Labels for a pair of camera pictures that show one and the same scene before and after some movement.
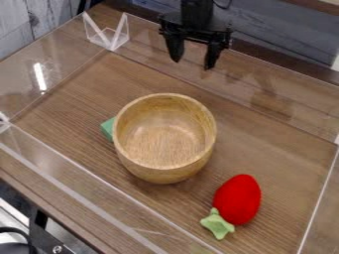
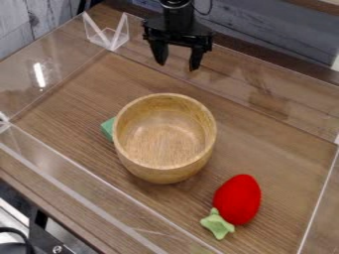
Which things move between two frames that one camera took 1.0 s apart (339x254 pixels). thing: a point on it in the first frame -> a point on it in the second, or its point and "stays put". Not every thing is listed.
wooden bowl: x=164 y=135 stays put
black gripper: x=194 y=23 -> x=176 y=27
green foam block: x=106 y=128 stays put
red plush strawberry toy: x=237 y=199 stays put
